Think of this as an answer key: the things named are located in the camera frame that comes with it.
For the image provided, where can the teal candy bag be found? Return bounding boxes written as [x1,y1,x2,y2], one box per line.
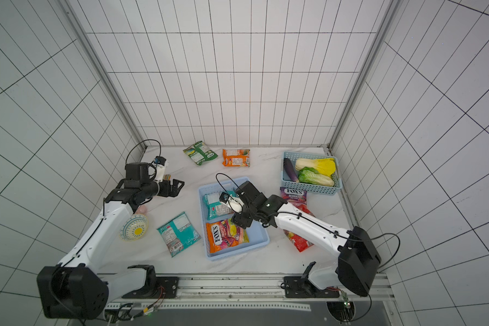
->
[203,192,234,221]
[157,212,201,258]

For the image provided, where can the purple Fox's berries candy bag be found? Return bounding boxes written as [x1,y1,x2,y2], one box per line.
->
[280,187,307,205]

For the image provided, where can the orange Fox's fruits candy bag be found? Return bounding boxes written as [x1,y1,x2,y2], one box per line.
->
[206,219,249,254]

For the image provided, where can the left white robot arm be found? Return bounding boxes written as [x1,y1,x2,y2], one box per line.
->
[37,179,185,321]

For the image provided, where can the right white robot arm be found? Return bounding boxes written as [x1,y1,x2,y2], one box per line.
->
[220,181,381,297]

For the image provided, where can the large light blue basket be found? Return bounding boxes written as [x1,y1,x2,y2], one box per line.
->
[198,183,270,261]

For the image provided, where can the small teal vegetable basket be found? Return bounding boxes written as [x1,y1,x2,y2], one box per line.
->
[281,152,342,196]

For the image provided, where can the pink plastic cup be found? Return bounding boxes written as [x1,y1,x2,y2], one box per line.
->
[134,205,148,215]

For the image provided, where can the green Fox's candy bag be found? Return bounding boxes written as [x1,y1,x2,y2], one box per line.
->
[183,141,218,166]

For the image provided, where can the purple toy eggplant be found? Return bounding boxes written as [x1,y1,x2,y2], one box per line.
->
[283,158,299,183]

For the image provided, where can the orange candy bag back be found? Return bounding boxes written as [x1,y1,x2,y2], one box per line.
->
[222,149,250,167]

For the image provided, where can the red gummy candy bag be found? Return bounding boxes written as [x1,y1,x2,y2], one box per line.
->
[283,202,314,253]

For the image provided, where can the green toy cabbage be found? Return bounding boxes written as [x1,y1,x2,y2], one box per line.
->
[298,167,335,187]

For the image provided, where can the yellow toy cabbage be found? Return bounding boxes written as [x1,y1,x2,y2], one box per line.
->
[295,158,337,177]

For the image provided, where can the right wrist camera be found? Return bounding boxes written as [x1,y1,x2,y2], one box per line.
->
[220,192,244,214]

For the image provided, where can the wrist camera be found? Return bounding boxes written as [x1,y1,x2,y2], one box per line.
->
[153,156,168,183]
[220,192,244,214]

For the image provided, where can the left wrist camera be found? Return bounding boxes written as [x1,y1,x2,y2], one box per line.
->
[153,156,168,183]

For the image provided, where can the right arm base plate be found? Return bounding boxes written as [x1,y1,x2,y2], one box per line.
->
[281,276,340,299]

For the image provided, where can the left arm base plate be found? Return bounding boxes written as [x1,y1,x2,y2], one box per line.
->
[122,277,179,300]

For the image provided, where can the aluminium mounting rail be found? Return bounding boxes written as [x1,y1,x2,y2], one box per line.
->
[104,274,395,313]

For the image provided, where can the wiring bundle under rail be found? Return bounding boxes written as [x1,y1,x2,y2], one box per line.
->
[81,284,166,325]

